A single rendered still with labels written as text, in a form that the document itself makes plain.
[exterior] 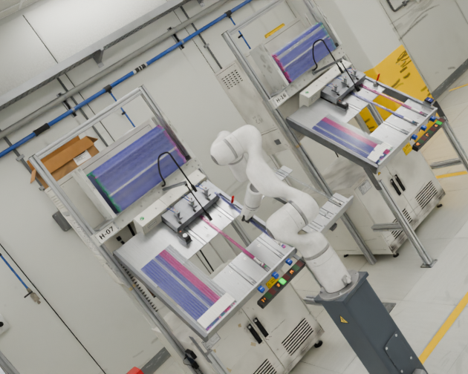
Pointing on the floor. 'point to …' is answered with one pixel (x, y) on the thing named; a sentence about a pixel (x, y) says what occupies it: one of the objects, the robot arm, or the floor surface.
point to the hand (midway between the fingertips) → (248, 218)
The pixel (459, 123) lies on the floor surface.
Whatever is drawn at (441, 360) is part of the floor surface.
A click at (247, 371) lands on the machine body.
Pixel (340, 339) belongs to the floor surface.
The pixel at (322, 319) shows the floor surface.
